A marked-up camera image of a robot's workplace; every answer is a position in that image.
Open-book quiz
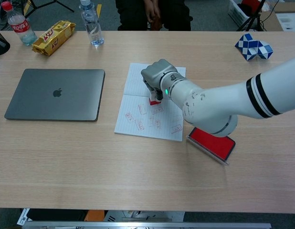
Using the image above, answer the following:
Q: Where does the red ink pad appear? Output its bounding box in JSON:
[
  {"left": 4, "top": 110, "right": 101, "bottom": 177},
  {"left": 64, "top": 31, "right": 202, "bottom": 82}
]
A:
[{"left": 186, "top": 126, "right": 236, "bottom": 166}]

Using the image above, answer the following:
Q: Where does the blue white snake puzzle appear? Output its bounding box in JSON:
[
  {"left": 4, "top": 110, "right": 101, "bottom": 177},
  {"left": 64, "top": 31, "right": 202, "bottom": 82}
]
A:
[{"left": 234, "top": 33, "right": 274, "bottom": 62}]

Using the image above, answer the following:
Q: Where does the red object in basket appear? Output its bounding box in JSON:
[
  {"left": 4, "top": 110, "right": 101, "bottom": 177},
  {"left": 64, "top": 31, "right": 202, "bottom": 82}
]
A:
[{"left": 241, "top": 0, "right": 264, "bottom": 12}]

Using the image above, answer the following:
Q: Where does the white plastic basket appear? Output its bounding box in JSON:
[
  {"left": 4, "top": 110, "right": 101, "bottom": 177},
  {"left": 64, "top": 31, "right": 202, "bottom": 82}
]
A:
[{"left": 228, "top": 0, "right": 252, "bottom": 28}]

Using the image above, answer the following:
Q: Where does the brown cardboard box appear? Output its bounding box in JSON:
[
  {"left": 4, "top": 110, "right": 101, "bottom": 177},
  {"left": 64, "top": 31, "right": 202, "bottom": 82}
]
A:
[{"left": 258, "top": 2, "right": 295, "bottom": 32}]

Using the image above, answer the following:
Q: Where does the aluminium rail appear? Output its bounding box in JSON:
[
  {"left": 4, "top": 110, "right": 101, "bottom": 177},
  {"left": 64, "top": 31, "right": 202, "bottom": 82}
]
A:
[{"left": 21, "top": 221, "right": 272, "bottom": 229}]

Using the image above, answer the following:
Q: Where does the gold snack packet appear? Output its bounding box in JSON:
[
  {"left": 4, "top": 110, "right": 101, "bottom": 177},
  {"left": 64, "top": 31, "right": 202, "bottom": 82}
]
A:
[{"left": 32, "top": 20, "right": 76, "bottom": 57}]

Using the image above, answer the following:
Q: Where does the plastic bottle with red label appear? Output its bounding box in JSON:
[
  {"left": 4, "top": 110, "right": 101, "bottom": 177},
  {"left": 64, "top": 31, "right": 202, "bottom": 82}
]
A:
[{"left": 0, "top": 1, "right": 38, "bottom": 46}]

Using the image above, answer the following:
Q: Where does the open lined notebook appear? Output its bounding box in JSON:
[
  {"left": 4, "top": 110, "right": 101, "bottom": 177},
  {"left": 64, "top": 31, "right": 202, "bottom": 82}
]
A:
[{"left": 114, "top": 62, "right": 187, "bottom": 142}]

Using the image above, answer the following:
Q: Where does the grey closed laptop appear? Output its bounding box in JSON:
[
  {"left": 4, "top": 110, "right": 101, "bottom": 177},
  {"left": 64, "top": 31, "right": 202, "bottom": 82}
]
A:
[{"left": 4, "top": 68, "right": 106, "bottom": 123}]

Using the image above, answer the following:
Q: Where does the red and white stamp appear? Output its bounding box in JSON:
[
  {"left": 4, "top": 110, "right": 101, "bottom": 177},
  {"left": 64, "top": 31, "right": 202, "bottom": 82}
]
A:
[{"left": 148, "top": 95, "right": 162, "bottom": 106}]

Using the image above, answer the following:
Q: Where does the seated person in black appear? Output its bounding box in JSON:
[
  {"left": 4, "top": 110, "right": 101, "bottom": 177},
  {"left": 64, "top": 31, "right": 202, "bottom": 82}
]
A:
[{"left": 115, "top": 0, "right": 193, "bottom": 31}]

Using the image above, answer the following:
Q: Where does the white paper label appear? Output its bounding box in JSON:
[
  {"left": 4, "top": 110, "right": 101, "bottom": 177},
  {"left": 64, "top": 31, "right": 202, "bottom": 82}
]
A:
[{"left": 17, "top": 208, "right": 32, "bottom": 226}]

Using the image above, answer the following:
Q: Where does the clear plastic water bottle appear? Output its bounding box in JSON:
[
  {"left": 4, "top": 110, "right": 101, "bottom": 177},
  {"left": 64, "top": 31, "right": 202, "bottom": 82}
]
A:
[{"left": 78, "top": 0, "right": 105, "bottom": 47}]

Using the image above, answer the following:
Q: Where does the white foam insert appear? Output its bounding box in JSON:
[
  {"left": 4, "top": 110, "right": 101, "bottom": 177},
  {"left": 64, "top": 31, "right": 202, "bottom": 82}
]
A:
[{"left": 275, "top": 12, "right": 295, "bottom": 33}]

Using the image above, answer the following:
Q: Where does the black tripod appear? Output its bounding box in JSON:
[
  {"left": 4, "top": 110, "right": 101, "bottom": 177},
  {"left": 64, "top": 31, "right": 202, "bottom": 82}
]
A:
[
  {"left": 236, "top": 0, "right": 267, "bottom": 32},
  {"left": 18, "top": 0, "right": 75, "bottom": 19}
]

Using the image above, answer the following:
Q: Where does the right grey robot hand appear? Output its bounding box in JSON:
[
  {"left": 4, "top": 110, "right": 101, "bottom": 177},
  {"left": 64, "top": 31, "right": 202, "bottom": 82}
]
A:
[{"left": 140, "top": 59, "right": 180, "bottom": 101}]

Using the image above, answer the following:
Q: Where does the white device under table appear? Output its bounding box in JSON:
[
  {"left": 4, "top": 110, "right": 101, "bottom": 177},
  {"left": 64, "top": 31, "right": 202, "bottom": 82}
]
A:
[{"left": 103, "top": 210, "right": 186, "bottom": 222}]

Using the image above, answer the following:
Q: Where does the orange part under table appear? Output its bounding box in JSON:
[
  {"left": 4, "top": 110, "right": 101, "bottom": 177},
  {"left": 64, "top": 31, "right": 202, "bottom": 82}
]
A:
[{"left": 84, "top": 209, "right": 105, "bottom": 222}]

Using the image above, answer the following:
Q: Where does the black box under table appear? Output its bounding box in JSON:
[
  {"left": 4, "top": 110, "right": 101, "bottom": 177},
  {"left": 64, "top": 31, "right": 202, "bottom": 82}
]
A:
[{"left": 27, "top": 208, "right": 87, "bottom": 221}]

